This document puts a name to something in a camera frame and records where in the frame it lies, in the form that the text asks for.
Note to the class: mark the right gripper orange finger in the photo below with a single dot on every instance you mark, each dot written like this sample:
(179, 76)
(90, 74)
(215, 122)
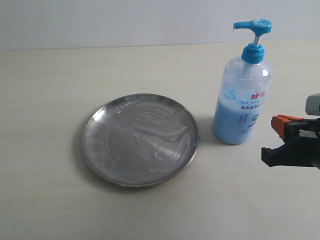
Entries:
(297, 152)
(289, 127)

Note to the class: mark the blue pump lotion bottle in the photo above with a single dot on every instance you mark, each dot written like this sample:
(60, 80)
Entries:
(245, 82)

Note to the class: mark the round stainless steel plate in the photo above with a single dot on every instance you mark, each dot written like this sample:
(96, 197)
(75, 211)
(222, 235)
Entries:
(140, 140)

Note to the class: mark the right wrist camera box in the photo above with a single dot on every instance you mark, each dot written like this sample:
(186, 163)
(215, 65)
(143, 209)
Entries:
(312, 105)

